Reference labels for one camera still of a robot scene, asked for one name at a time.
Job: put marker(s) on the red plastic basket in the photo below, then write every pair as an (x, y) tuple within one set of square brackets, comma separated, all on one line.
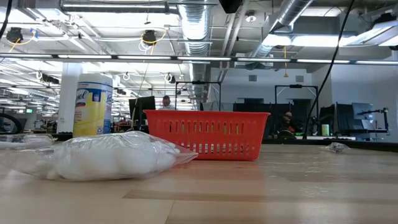
[(205, 116)]

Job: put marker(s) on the dark monitor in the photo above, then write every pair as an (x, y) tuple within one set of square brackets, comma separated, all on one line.
[(144, 104)]

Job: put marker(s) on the wide silver ventilation duct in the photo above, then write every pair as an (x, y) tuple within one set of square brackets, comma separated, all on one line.
[(196, 31)]

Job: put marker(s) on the slanted silver ventilation duct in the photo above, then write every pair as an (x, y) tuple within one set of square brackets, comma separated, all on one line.
[(292, 12)]

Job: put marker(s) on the white pillar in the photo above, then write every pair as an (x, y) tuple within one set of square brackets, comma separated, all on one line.
[(70, 99)]

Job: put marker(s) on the vanity pack swab bag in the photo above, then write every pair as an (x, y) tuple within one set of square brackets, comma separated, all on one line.
[(109, 158)]

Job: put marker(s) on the white yellow wipes canister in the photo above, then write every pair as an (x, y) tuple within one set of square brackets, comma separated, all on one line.
[(93, 109)]

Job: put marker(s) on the green exit sign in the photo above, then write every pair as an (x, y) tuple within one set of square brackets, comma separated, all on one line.
[(29, 110)]

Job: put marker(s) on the person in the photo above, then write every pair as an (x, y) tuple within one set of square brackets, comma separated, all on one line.
[(287, 119), (167, 102)]

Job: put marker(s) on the long ceiling light strip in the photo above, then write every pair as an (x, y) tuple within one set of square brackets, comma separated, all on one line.
[(143, 57)]

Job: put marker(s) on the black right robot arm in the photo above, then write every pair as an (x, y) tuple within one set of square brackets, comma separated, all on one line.
[(230, 4)]

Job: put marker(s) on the black stand frame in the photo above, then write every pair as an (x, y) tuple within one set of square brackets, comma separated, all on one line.
[(295, 86), (199, 82)]

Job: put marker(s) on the pale green cup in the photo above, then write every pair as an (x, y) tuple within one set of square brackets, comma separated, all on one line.
[(325, 129)]

